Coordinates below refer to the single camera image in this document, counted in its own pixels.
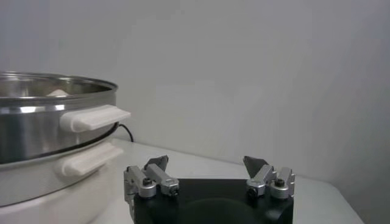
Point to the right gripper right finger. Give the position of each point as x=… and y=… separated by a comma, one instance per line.
x=262, y=176

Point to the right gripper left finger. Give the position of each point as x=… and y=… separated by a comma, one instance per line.
x=158, y=176

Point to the white steamed baozi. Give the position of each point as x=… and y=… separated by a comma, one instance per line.
x=58, y=92

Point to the steel steamer basket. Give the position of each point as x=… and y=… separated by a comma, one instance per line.
x=30, y=134

